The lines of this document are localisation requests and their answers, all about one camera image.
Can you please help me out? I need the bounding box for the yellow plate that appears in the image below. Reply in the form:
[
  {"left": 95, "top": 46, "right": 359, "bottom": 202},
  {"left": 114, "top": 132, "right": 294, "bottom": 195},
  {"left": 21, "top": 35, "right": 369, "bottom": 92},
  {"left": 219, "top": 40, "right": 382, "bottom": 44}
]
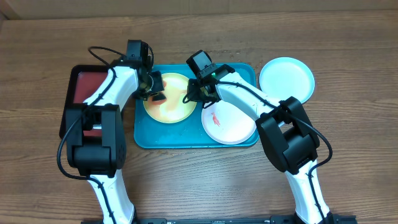
[{"left": 143, "top": 73, "right": 197, "bottom": 123}]

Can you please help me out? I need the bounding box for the pink plate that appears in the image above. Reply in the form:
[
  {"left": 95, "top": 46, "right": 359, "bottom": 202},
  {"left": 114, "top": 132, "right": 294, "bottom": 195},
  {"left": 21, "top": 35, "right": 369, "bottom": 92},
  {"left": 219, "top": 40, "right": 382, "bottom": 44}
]
[{"left": 201, "top": 101, "right": 256, "bottom": 145}]

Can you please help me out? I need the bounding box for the light blue plate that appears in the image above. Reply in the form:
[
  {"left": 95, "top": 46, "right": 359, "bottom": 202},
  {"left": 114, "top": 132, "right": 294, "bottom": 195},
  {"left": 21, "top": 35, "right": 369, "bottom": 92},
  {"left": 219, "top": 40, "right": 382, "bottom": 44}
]
[{"left": 259, "top": 57, "right": 315, "bottom": 103}]

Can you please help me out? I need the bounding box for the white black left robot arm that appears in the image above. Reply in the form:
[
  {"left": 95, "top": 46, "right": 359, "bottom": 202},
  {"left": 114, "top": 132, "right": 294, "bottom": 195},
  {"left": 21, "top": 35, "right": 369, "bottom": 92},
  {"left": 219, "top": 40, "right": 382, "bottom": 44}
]
[{"left": 57, "top": 40, "right": 166, "bottom": 223}]

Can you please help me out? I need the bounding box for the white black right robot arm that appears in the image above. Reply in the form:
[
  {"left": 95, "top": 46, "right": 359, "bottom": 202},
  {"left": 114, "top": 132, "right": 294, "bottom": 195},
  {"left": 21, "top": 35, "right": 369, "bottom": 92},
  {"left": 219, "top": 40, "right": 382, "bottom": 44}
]
[{"left": 183, "top": 50, "right": 333, "bottom": 223}]

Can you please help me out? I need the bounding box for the teal plastic tray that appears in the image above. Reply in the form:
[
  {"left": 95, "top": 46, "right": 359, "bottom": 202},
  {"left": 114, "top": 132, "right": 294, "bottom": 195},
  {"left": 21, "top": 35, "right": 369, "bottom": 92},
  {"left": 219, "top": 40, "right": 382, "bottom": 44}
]
[{"left": 134, "top": 63, "right": 259, "bottom": 149}]

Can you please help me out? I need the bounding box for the dark red tray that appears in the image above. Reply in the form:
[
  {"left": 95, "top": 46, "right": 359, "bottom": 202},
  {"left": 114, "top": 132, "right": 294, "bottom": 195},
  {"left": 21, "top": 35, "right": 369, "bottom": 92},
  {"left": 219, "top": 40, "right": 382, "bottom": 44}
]
[{"left": 59, "top": 65, "right": 123, "bottom": 139}]

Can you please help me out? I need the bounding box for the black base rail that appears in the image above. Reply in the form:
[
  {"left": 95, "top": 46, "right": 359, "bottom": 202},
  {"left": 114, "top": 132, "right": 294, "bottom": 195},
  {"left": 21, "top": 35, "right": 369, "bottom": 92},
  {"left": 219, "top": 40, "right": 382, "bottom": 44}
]
[{"left": 81, "top": 214, "right": 358, "bottom": 224}]

